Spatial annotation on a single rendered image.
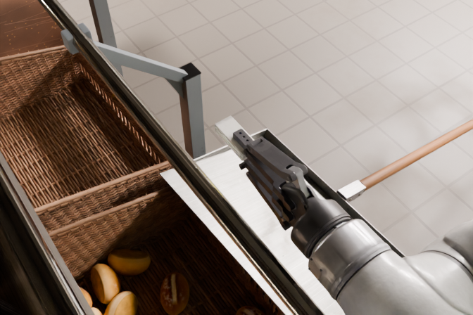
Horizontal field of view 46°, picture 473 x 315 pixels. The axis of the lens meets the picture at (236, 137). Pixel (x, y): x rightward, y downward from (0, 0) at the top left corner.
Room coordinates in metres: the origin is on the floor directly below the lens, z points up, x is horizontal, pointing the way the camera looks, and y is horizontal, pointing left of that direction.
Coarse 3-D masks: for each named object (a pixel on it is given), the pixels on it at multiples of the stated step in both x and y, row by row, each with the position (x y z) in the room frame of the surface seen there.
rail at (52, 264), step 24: (0, 168) 0.27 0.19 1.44; (0, 192) 0.24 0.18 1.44; (0, 216) 0.22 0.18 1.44; (24, 216) 0.22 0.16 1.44; (24, 240) 0.20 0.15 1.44; (24, 264) 0.18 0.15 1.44; (48, 264) 0.18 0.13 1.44; (48, 288) 0.16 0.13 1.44; (48, 312) 0.15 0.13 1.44; (72, 312) 0.15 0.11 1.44
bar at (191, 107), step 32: (96, 0) 1.27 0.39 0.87; (64, 32) 0.77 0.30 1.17; (96, 32) 1.29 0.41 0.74; (96, 64) 0.69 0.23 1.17; (128, 64) 0.81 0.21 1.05; (160, 64) 0.86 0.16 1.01; (192, 64) 0.92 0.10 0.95; (128, 96) 0.61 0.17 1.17; (192, 96) 0.88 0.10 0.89; (160, 128) 0.54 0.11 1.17; (192, 128) 0.88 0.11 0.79; (192, 160) 0.48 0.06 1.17; (224, 224) 0.38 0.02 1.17; (256, 256) 0.33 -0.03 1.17; (288, 288) 0.29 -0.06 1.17
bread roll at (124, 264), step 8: (112, 256) 0.61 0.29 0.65; (120, 256) 0.60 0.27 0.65; (128, 256) 0.61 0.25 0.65; (136, 256) 0.61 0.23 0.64; (144, 256) 0.61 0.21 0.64; (112, 264) 0.59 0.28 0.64; (120, 264) 0.59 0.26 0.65; (128, 264) 0.59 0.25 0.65; (136, 264) 0.59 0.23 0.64; (144, 264) 0.59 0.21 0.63; (120, 272) 0.58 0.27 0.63; (128, 272) 0.58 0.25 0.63; (136, 272) 0.58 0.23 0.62
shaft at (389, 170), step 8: (472, 120) 1.26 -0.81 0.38; (456, 128) 1.20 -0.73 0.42; (464, 128) 1.20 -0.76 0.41; (472, 128) 1.23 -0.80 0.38; (440, 136) 1.13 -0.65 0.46; (448, 136) 1.13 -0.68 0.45; (456, 136) 1.15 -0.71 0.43; (432, 144) 1.07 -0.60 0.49; (440, 144) 1.08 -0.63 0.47; (416, 152) 1.01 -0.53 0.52; (424, 152) 1.02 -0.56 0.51; (400, 160) 0.96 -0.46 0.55; (408, 160) 0.97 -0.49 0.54; (416, 160) 0.99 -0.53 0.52; (384, 168) 0.91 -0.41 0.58; (392, 168) 0.91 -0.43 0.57; (400, 168) 0.93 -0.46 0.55; (368, 176) 0.86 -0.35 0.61; (376, 176) 0.87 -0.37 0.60; (384, 176) 0.88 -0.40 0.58; (368, 184) 0.83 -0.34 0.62
